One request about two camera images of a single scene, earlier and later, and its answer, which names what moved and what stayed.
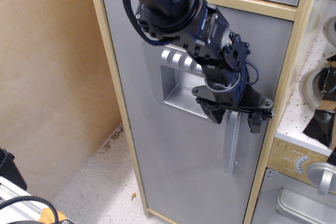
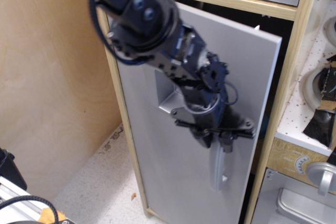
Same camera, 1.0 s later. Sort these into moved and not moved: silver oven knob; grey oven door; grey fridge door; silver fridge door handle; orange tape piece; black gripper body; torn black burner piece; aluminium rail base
Moved: black gripper body; silver fridge door handle; grey fridge door
Not moved: silver oven knob; grey oven door; torn black burner piece; aluminium rail base; orange tape piece
